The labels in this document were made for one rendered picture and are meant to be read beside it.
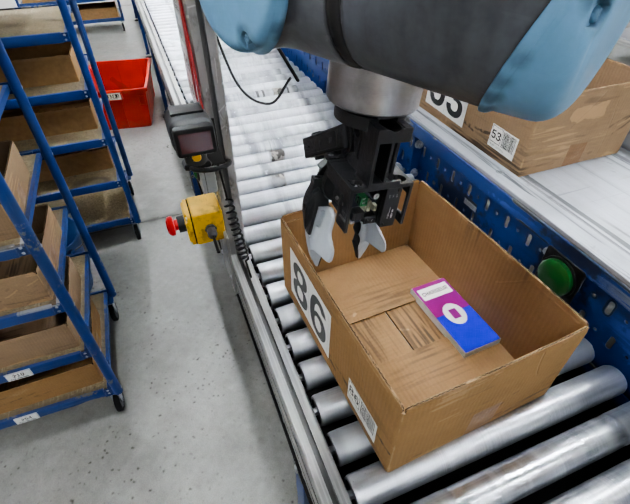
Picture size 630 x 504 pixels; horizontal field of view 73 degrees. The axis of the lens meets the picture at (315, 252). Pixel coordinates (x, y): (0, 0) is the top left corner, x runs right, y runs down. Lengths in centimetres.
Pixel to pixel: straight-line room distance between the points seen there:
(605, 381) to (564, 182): 41
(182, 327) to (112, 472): 56
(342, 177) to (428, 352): 41
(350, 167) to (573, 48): 29
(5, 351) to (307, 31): 129
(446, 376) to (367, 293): 21
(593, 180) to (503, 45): 89
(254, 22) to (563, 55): 16
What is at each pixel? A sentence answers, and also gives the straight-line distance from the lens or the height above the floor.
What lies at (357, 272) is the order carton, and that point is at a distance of 87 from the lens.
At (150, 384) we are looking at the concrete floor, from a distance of 169.
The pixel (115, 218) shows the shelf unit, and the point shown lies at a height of 14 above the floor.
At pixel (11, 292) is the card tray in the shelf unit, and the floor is 59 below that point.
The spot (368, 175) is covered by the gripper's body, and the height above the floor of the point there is 115.
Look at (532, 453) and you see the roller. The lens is 74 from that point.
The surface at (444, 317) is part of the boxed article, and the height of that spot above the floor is 77.
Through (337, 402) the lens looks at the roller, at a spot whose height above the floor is 75.
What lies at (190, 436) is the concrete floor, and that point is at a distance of 156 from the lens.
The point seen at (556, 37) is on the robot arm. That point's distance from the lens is 19.
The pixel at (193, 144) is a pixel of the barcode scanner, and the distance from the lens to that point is 66.
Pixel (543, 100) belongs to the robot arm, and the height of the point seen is 129.
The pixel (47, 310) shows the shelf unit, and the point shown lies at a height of 53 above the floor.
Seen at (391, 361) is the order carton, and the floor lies 76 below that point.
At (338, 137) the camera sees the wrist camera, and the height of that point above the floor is 116.
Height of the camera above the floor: 136
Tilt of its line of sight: 42 degrees down
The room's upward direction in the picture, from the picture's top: straight up
